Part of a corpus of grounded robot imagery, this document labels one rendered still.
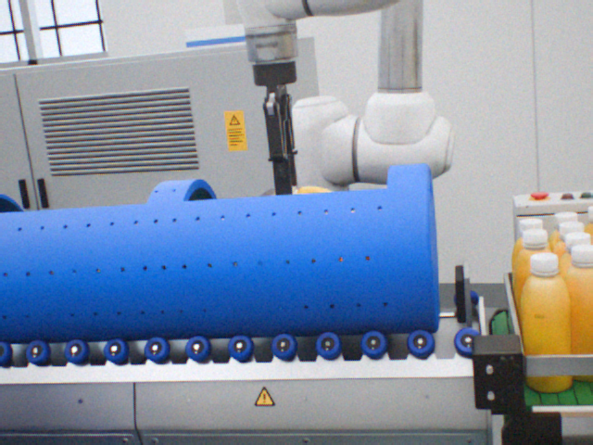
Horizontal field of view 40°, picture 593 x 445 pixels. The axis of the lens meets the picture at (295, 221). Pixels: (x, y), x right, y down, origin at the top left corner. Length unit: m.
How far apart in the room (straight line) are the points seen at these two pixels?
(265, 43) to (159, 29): 2.77
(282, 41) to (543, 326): 0.62
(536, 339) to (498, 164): 2.81
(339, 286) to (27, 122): 2.29
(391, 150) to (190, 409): 0.74
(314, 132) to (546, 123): 2.29
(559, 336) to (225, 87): 1.93
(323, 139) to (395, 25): 0.29
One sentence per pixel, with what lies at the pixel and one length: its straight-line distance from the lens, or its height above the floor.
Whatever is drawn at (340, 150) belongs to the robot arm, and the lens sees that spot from 1.83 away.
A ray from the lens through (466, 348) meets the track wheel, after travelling 1.32.
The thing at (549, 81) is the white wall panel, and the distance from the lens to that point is 3.98.
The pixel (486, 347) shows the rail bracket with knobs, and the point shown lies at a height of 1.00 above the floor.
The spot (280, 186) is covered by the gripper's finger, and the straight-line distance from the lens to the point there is 1.42.
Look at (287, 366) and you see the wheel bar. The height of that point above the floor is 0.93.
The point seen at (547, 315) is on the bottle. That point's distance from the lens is 1.25.
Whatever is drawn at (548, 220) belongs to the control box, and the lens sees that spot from 1.63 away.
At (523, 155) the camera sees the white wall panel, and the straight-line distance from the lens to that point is 4.02.
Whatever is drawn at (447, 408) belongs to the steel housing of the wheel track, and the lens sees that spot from 1.34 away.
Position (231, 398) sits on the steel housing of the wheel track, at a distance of 1.40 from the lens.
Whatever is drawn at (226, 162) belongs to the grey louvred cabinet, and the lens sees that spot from 2.98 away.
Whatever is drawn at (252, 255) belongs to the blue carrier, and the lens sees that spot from 1.28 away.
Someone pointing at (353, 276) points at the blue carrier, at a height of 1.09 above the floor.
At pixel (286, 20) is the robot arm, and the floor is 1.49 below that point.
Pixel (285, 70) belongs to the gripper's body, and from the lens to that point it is 1.39.
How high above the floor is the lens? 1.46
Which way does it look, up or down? 13 degrees down
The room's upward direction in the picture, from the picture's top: 6 degrees counter-clockwise
